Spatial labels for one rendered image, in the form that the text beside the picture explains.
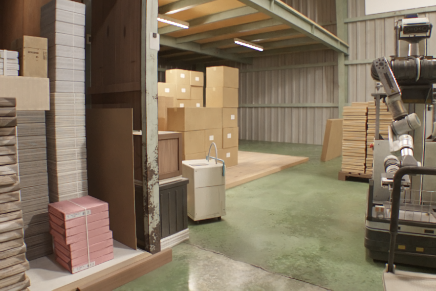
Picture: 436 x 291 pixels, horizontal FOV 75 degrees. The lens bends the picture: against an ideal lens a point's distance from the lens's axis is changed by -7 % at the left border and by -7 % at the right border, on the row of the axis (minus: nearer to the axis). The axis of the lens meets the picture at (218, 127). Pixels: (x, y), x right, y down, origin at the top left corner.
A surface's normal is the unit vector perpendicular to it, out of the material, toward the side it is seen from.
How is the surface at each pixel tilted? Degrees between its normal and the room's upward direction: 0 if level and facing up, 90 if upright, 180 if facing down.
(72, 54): 90
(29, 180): 90
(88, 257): 90
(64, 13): 90
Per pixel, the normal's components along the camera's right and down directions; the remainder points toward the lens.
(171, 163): 0.79, 0.04
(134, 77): -0.62, 0.04
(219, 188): 0.46, 0.05
